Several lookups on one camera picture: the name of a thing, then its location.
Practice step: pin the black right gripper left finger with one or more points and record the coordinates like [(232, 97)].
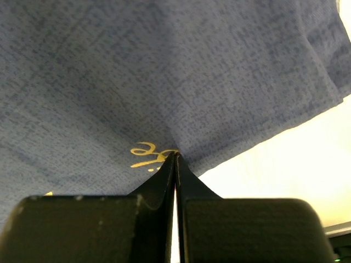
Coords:
[(133, 228)]

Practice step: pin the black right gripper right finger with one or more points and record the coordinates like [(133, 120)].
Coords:
[(216, 229)]

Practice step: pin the blue fish-pattern cloth placemat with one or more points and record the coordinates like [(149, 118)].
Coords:
[(96, 94)]

